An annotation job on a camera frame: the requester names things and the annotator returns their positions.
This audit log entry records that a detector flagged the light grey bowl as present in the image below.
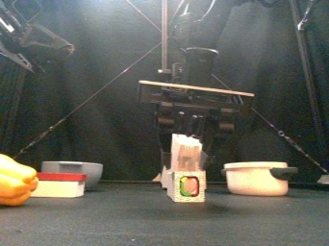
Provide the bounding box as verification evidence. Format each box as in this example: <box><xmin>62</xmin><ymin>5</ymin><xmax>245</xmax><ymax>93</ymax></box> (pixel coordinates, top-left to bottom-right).
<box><xmin>40</xmin><ymin>160</ymin><xmax>104</xmax><ymax>191</ymax></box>

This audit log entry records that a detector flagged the yellow block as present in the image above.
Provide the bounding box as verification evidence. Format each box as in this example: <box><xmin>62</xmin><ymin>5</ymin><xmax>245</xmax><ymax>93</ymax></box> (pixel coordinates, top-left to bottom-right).
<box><xmin>0</xmin><ymin>153</ymin><xmax>40</xmax><ymax>207</ymax></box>

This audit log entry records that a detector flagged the pink block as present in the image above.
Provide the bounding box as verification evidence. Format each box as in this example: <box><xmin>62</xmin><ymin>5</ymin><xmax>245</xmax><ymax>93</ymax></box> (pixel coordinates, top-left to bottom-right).
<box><xmin>29</xmin><ymin>171</ymin><xmax>88</xmax><ymax>199</ymax></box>

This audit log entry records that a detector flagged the slanted black frame strut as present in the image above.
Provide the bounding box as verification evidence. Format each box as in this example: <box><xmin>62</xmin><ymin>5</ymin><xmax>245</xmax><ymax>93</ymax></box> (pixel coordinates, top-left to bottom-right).
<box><xmin>288</xmin><ymin>0</ymin><xmax>324</xmax><ymax>162</ymax></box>

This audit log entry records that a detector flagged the white block with food print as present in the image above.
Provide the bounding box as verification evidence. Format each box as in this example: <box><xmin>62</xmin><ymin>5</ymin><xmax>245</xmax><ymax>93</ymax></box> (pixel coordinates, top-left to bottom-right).
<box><xmin>159</xmin><ymin>166</ymin><xmax>207</xmax><ymax>204</ymax></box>

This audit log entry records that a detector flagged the white pot with black handle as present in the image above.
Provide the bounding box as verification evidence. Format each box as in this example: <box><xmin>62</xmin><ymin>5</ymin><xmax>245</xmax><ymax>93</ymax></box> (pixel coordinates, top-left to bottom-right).
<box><xmin>221</xmin><ymin>160</ymin><xmax>300</xmax><ymax>197</ymax></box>

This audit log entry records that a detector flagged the vertical metal frame pole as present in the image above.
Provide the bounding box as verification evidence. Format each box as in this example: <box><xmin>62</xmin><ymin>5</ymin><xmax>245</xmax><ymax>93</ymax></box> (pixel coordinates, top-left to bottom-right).
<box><xmin>157</xmin><ymin>0</ymin><xmax>173</xmax><ymax>75</ymax></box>

